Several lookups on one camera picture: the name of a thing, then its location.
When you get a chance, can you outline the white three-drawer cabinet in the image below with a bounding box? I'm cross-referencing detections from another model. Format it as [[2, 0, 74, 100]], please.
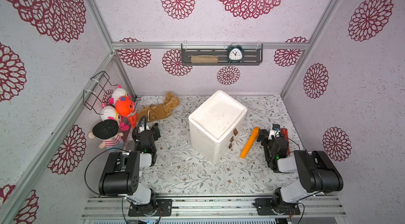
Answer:
[[188, 91, 247, 164]]

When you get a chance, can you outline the red glitter microphone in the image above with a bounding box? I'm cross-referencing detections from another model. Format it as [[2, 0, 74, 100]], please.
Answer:
[[280, 128, 290, 156]]

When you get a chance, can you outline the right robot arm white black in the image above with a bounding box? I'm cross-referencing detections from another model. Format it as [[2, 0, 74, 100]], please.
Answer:
[[257, 130, 343, 210]]

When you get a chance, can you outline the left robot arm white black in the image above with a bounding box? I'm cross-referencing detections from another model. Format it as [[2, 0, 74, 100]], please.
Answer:
[[98, 123, 160, 209]]

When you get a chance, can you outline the brown plush toy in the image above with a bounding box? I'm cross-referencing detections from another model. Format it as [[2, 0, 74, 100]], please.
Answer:
[[137, 92, 180, 122]]

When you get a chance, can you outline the orange fish plush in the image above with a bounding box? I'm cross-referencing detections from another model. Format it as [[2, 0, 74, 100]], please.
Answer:
[[115, 96, 137, 129]]

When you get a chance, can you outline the black-haired doll striped shirt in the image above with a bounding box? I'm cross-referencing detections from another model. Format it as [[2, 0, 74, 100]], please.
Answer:
[[88, 119, 124, 152]]

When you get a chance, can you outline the floral table mat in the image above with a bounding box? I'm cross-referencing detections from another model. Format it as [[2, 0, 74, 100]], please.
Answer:
[[141, 95, 304, 194]]

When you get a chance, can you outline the pink white plush lower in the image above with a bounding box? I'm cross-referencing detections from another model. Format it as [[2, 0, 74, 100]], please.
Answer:
[[100, 106, 129, 131]]

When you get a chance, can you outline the pink white plush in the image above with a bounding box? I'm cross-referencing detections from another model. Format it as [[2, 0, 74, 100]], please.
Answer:
[[109, 85, 128, 106], [100, 106, 129, 131]]

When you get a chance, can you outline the pink white plush upper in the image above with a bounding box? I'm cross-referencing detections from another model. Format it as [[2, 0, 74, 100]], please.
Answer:
[[109, 85, 128, 106]]

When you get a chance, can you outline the teal alarm clock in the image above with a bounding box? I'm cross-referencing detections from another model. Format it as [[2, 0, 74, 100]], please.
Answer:
[[227, 45, 244, 63]]

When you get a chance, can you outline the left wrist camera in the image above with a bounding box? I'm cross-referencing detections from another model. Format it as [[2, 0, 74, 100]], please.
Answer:
[[134, 115, 150, 133]]

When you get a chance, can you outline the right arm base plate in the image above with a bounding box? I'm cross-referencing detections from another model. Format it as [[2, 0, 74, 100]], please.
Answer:
[[253, 198, 301, 216]]

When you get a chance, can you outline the black wire wall basket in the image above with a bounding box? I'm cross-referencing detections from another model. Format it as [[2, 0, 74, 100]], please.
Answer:
[[82, 71, 118, 115]]

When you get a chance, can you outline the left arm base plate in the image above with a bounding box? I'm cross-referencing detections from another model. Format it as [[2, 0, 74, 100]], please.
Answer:
[[128, 199, 173, 217]]

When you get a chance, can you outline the grey wall shelf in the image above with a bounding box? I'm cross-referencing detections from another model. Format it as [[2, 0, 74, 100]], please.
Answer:
[[180, 42, 263, 66]]

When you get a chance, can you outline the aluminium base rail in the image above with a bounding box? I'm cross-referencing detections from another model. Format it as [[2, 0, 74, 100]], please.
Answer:
[[80, 194, 346, 221]]

